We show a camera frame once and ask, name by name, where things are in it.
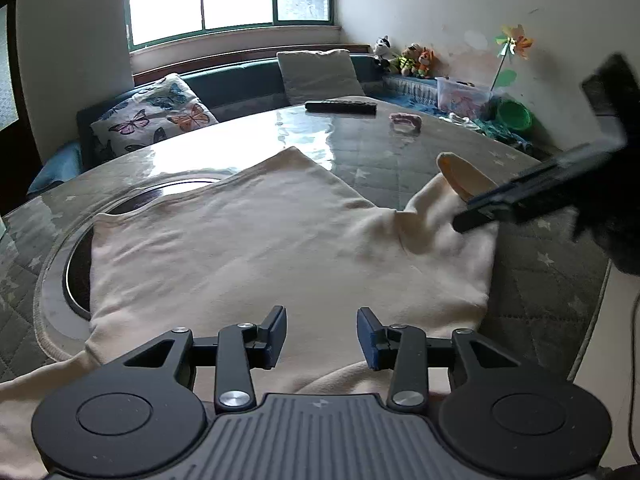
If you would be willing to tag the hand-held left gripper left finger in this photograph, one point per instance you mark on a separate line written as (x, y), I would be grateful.
(274, 340)

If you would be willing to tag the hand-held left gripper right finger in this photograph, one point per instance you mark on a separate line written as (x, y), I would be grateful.
(367, 342)

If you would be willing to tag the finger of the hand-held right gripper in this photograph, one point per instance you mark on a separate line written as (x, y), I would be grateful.
(500, 216)
(540, 177)

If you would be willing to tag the cream sweater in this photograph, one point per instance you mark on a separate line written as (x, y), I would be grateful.
(260, 240)

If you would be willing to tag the green patterned cloth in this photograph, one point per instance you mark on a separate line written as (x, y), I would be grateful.
(500, 132)

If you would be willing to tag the green plastic bucket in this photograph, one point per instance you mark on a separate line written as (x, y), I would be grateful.
(514, 114)

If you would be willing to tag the clear plastic storage box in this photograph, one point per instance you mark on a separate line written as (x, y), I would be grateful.
(462, 95)

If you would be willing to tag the colourful pinwheel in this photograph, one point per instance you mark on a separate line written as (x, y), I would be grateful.
(515, 42)

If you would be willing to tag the orange fox plush toy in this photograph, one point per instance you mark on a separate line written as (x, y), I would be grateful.
(426, 62)

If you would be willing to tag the brown and green plush toy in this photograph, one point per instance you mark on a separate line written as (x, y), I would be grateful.
(409, 60)

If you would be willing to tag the black remote control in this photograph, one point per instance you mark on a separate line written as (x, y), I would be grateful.
(340, 107)

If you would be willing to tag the black and white cow plush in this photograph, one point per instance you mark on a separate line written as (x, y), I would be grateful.
(382, 50)

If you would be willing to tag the round black induction cooktop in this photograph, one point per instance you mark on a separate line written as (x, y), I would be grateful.
(80, 280)

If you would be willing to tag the plain white pillow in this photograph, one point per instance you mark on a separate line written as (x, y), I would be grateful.
(317, 75)

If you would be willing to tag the butterfly print pillow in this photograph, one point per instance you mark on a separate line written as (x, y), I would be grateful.
(150, 117)

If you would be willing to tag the dark wooden glass door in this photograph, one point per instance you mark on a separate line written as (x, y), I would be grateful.
(7, 90)

